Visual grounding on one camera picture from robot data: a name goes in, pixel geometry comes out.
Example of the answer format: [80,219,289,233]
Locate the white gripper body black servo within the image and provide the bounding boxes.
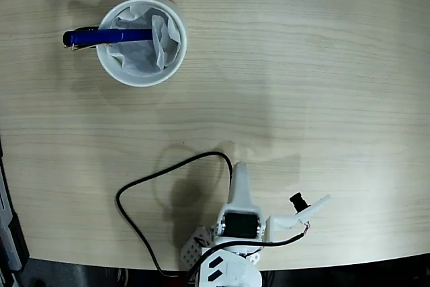
[214,201,273,245]

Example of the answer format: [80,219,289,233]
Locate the blue pen with metal clip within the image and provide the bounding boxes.
[62,28,154,52]

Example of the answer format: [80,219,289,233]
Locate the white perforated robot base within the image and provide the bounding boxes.
[180,225,212,270]

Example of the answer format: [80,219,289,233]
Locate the crumpled white paper tissue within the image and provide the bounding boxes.
[107,3,182,77]

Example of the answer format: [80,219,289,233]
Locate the grey and black equipment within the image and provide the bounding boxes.
[0,135,31,287]

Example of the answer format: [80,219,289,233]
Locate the wrist camera on white mount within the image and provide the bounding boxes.
[265,192,333,243]

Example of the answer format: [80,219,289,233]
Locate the black camera cable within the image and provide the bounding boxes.
[116,151,312,280]

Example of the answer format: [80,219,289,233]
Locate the white mug with black handle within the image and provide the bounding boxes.
[72,0,187,88]

